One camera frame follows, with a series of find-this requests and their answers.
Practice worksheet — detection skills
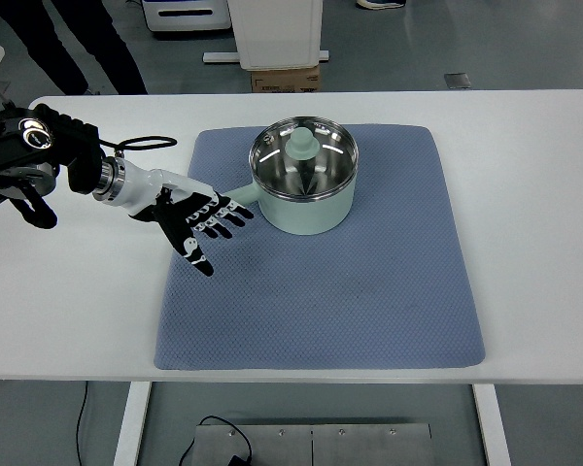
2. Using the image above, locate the black power cable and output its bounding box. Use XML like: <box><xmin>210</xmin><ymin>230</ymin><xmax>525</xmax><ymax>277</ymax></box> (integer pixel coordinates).
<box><xmin>176</xmin><ymin>415</ymin><xmax>256</xmax><ymax>466</ymax></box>

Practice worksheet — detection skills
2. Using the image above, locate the metal base plate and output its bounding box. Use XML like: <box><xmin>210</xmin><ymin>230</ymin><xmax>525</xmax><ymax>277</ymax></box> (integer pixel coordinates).
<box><xmin>189</xmin><ymin>423</ymin><xmax>435</xmax><ymax>465</ymax></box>

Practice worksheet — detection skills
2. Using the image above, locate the white pedestal stand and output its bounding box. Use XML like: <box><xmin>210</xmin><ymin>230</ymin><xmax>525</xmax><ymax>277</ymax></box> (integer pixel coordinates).
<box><xmin>203</xmin><ymin>0</ymin><xmax>329</xmax><ymax>71</ymax></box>

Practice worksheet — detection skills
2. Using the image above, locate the white table leg left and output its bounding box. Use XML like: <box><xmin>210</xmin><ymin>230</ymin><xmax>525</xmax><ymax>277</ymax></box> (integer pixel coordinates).
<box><xmin>113</xmin><ymin>382</ymin><xmax>153</xmax><ymax>466</ymax></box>

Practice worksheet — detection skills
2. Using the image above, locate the green pot with handle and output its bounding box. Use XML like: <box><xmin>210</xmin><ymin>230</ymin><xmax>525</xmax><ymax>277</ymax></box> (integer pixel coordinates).
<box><xmin>222</xmin><ymin>115</ymin><xmax>360</xmax><ymax>236</ymax></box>

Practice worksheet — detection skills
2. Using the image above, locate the white table leg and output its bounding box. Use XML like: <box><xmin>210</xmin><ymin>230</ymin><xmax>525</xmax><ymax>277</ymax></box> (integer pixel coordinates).
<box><xmin>472</xmin><ymin>383</ymin><xmax>512</xmax><ymax>466</ymax></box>
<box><xmin>113</xmin><ymin>382</ymin><xmax>153</xmax><ymax>466</ymax></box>

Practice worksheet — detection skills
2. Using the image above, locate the blue textured mat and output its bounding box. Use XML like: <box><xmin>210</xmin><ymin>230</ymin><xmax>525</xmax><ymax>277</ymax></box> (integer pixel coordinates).
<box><xmin>154</xmin><ymin>124</ymin><xmax>485</xmax><ymax>370</ymax></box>

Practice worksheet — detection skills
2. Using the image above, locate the metal floor socket plate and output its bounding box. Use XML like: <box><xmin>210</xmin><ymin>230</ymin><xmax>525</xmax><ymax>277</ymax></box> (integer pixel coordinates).
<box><xmin>444</xmin><ymin>73</ymin><xmax>472</xmax><ymax>89</ymax></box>

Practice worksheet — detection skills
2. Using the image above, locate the white machine in background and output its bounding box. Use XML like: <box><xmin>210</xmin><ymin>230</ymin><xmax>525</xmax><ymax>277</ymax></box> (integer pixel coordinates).
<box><xmin>142</xmin><ymin>0</ymin><xmax>231</xmax><ymax>32</ymax></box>

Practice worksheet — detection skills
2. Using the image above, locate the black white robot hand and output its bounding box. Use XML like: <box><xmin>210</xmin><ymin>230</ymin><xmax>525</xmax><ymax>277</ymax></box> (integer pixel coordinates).
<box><xmin>93</xmin><ymin>157</ymin><xmax>254</xmax><ymax>277</ymax></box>

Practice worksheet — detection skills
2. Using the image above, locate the glass lid with green knob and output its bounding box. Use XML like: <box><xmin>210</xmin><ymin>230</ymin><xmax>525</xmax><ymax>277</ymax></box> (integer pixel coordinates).
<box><xmin>249</xmin><ymin>116</ymin><xmax>359</xmax><ymax>202</ymax></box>

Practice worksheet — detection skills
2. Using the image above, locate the thin black floor cable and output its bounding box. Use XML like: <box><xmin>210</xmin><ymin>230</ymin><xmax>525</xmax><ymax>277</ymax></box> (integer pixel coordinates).
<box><xmin>75</xmin><ymin>381</ymin><xmax>89</xmax><ymax>466</ymax></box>

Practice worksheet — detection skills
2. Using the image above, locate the white table leg right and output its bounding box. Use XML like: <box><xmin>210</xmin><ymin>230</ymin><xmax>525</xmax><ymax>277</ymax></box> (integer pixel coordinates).
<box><xmin>472</xmin><ymin>383</ymin><xmax>512</xmax><ymax>466</ymax></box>

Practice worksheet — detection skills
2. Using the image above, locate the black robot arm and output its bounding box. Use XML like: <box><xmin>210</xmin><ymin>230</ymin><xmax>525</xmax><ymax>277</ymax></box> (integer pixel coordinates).
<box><xmin>0</xmin><ymin>103</ymin><xmax>253</xmax><ymax>276</ymax></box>

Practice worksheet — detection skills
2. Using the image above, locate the cardboard box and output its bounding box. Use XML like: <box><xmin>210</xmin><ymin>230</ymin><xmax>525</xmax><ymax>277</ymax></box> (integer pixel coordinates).
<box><xmin>251</xmin><ymin>66</ymin><xmax>321</xmax><ymax>93</ymax></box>

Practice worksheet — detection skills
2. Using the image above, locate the person in dark trousers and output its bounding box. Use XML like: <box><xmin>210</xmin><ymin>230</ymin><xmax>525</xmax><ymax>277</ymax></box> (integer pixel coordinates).
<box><xmin>0</xmin><ymin>0</ymin><xmax>149</xmax><ymax>97</ymax></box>

